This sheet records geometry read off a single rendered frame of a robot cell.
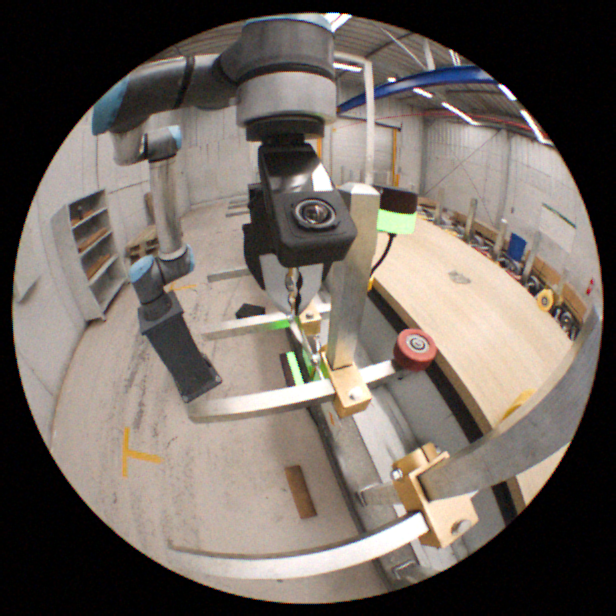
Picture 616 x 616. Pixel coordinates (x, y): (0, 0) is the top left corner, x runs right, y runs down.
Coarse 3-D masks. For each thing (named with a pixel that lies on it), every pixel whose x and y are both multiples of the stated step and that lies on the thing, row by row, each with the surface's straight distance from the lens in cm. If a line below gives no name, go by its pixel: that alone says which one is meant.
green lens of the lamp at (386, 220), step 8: (384, 216) 24; (392, 216) 24; (400, 216) 24; (408, 216) 25; (384, 224) 24; (392, 224) 24; (400, 224) 25; (408, 224) 25; (400, 232) 25; (408, 232) 26
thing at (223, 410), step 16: (368, 368) 40; (384, 368) 40; (400, 368) 41; (304, 384) 36; (320, 384) 36; (368, 384) 39; (224, 400) 37; (240, 400) 36; (256, 400) 36; (272, 400) 35; (288, 400) 35; (304, 400) 35; (320, 400) 37; (192, 416) 38; (208, 416) 37; (224, 416) 37; (240, 416) 37; (256, 416) 37
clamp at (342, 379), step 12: (324, 348) 40; (324, 360) 38; (324, 372) 40; (336, 372) 37; (348, 372) 37; (336, 384) 36; (348, 384) 36; (360, 384) 36; (336, 396) 36; (348, 396) 35; (336, 408) 38; (348, 408) 35; (360, 408) 37
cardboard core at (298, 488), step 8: (288, 472) 111; (296, 472) 110; (288, 480) 112; (296, 480) 110; (304, 480) 113; (296, 488) 110; (304, 488) 110; (296, 496) 110; (304, 496) 109; (296, 504) 111; (304, 504) 109; (312, 504) 112; (304, 512) 110; (312, 512) 110
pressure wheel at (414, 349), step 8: (400, 336) 40; (408, 336) 41; (416, 336) 42; (424, 336) 42; (400, 344) 39; (408, 344) 40; (416, 344) 40; (424, 344) 41; (432, 344) 41; (400, 352) 38; (408, 352) 38; (416, 352) 39; (424, 352) 40; (432, 352) 40; (400, 360) 39; (408, 360) 38; (416, 360) 38; (424, 360) 38; (408, 368) 39; (416, 368) 39; (424, 368) 41
